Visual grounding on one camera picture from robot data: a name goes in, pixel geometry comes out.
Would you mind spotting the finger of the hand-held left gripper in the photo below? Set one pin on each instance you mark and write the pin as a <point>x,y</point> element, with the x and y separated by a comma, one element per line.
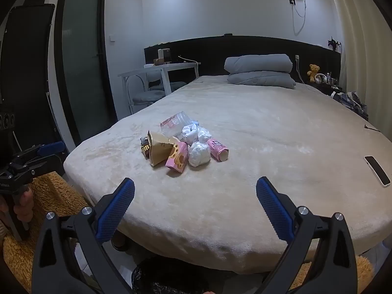
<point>50,148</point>
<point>46,160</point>

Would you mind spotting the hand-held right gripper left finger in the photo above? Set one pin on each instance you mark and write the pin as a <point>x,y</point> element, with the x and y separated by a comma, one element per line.
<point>116,211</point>

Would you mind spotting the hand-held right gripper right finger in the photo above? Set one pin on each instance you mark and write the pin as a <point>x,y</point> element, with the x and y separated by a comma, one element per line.
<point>274,211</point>

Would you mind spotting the dark snack wrapper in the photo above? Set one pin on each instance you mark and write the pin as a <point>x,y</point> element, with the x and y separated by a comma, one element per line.
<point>145,148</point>

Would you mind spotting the brown paper bag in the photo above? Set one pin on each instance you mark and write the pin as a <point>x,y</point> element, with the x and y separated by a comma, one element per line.
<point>159,151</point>

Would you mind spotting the pink snack box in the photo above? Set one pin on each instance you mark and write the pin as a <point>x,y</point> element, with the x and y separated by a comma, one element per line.
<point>177,159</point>

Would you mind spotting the black trash bag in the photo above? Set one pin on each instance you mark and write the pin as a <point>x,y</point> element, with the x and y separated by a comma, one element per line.
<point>171,277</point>

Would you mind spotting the large white tissue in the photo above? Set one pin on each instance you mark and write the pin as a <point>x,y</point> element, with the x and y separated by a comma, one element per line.
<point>199,155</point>

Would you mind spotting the small clear wrapper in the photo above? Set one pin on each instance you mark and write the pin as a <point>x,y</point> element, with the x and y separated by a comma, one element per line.
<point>204,134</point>

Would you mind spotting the person's left hand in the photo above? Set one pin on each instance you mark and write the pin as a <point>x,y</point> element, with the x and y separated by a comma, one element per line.
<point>23,208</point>

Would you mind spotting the orange fuzzy rug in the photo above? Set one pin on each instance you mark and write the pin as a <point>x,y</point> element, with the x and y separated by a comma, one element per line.
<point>361,274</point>
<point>61,196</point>

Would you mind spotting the black panel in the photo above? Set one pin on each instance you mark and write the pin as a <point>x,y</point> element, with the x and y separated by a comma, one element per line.
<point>27,73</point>

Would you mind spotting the frosted glass door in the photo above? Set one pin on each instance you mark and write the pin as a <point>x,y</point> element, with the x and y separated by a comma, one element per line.
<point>81,67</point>

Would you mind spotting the clear plastic printed bag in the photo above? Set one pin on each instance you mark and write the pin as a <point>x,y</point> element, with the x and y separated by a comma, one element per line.
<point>177,122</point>

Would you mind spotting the grey cushioned chair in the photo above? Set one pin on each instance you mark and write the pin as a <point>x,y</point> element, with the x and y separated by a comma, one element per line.
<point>147,96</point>

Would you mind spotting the white smartphone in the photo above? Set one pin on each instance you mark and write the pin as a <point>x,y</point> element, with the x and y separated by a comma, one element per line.
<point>377,171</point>

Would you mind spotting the grey cushion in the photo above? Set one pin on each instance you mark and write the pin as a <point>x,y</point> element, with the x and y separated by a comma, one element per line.
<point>260,79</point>

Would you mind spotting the pile of clothes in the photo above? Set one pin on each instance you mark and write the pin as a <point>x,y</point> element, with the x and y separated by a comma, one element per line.
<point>352,104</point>

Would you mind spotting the cluttered nightstand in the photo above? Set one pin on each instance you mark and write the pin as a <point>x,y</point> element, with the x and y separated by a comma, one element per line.
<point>329,87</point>

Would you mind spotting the small brown box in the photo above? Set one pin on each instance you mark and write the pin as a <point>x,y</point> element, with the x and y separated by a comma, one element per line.
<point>159,62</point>

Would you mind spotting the white headphones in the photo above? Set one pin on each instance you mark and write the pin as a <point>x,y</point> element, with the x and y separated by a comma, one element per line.
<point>320,79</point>

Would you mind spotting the white desk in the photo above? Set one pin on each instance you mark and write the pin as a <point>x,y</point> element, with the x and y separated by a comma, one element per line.
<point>167,67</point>

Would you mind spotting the yellow teddy bear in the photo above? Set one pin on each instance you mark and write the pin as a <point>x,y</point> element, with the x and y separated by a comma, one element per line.
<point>313,72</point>

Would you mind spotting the white desk appliance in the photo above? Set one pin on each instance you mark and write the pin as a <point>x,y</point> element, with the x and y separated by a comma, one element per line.
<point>165,55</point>

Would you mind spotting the grey folded quilt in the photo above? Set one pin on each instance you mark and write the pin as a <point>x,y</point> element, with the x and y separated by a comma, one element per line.
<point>258,62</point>

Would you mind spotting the black headboard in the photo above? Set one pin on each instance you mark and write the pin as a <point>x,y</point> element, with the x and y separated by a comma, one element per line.
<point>208,49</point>

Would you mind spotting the dark potted plant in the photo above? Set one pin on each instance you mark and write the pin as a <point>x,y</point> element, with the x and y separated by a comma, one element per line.
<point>333,43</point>

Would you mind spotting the cream curtain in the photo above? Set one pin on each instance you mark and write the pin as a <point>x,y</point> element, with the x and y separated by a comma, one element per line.
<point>361,52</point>

